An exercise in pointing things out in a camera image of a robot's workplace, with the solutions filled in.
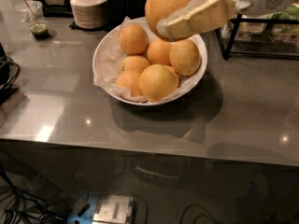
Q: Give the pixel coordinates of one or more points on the wooden stir stick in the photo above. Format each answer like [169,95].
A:
[32,12]

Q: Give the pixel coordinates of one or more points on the white paper liner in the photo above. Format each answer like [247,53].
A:
[107,59]

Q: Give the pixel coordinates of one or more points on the stack of paper bowls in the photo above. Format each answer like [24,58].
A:
[89,14]

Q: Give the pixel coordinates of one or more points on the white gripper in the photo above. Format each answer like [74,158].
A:
[198,15]

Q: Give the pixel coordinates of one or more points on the white bowl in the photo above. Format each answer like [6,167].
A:
[199,69]

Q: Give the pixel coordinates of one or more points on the silver box on floor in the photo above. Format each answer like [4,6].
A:
[114,209]

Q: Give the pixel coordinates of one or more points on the black cylindrical container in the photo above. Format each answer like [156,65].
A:
[117,11]

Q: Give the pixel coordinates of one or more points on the plastic cup with green sauce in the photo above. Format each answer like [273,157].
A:
[38,32]

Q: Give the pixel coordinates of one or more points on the blue cloth on floor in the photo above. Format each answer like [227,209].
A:
[83,208]

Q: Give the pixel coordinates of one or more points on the black wire rack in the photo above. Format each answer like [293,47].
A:
[269,36]

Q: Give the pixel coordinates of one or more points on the large orange at front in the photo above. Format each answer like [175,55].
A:
[156,82]

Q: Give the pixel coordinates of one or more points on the small orange at left middle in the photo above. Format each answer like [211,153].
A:
[136,63]

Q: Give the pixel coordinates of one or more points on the black device with cables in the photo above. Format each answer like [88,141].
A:
[9,72]

